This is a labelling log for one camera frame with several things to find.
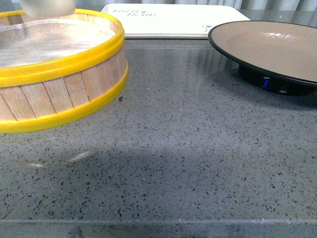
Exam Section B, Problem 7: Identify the white rectangular tray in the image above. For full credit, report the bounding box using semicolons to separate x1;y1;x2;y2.
102;3;248;39

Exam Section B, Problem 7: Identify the grey curtain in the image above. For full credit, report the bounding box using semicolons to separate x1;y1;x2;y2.
76;0;317;11

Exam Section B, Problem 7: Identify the yellow rimmed bamboo steamer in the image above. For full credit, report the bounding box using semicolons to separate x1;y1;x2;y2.
0;9;128;133

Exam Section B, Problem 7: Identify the white steamed bun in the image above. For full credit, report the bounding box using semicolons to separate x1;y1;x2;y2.
19;0;76;18

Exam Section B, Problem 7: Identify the black and tan plate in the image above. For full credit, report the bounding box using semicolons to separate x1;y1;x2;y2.
208;20;317;96

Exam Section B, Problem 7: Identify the white mesh steamer cloth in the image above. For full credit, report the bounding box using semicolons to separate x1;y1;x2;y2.
0;19;115;67

